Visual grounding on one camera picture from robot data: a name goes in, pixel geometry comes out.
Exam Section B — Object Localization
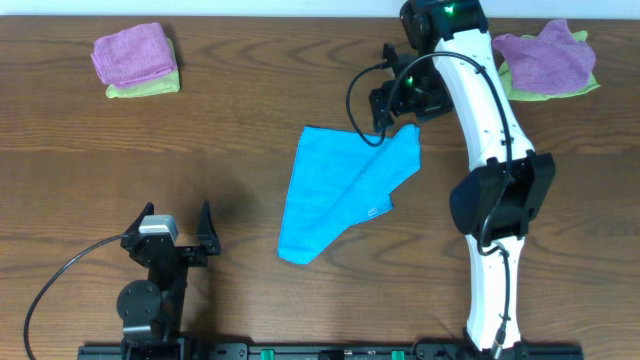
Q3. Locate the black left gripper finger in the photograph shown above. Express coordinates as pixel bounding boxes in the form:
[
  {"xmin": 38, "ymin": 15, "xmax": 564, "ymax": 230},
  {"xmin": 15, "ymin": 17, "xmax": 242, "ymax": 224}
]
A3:
[
  {"xmin": 196, "ymin": 200, "xmax": 219, "ymax": 246},
  {"xmin": 125, "ymin": 202, "xmax": 154, "ymax": 236}
]

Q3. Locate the blue microfibre cloth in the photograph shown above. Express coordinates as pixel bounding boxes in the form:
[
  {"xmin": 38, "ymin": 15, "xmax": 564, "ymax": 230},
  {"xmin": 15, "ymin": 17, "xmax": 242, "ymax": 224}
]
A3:
[{"xmin": 278, "ymin": 124, "xmax": 421, "ymax": 265}]

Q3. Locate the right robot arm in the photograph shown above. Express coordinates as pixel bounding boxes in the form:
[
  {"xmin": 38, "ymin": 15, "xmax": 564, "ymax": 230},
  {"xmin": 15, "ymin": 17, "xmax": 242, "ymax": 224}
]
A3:
[{"xmin": 369, "ymin": 0, "xmax": 555, "ymax": 359}]

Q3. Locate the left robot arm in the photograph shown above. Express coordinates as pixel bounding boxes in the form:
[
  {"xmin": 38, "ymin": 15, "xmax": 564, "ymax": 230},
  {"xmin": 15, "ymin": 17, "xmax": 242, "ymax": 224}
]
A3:
[{"xmin": 116, "ymin": 201, "xmax": 221, "ymax": 359}]

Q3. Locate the crumpled green cloth right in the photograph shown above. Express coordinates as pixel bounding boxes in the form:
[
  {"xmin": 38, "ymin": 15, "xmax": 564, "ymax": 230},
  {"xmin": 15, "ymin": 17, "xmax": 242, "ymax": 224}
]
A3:
[{"xmin": 496, "ymin": 30, "xmax": 601, "ymax": 103}]

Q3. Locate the folded green cloth left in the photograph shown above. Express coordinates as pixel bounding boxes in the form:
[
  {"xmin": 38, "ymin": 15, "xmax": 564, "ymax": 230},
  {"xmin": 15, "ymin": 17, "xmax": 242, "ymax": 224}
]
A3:
[{"xmin": 106, "ymin": 69, "xmax": 181, "ymax": 98}]

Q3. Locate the crumpled purple cloth right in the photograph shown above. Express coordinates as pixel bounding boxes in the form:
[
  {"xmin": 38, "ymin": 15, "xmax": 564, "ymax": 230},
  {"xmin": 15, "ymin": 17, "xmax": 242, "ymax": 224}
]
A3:
[{"xmin": 491, "ymin": 19, "xmax": 597, "ymax": 96}]

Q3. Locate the folded purple cloth left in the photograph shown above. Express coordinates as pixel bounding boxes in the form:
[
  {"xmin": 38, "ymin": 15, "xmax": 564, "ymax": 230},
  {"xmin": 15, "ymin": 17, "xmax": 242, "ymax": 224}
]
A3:
[{"xmin": 91, "ymin": 22, "xmax": 177, "ymax": 88}]

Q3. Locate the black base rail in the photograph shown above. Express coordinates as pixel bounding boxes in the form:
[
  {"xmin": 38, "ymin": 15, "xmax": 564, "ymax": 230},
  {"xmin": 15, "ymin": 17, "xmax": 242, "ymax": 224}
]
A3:
[{"xmin": 76, "ymin": 340, "xmax": 585, "ymax": 360}]

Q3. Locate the left black cable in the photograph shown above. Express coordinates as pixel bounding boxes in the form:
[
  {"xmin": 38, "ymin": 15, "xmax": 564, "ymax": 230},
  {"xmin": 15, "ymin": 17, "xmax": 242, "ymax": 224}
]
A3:
[{"xmin": 23, "ymin": 233, "xmax": 130, "ymax": 360}]

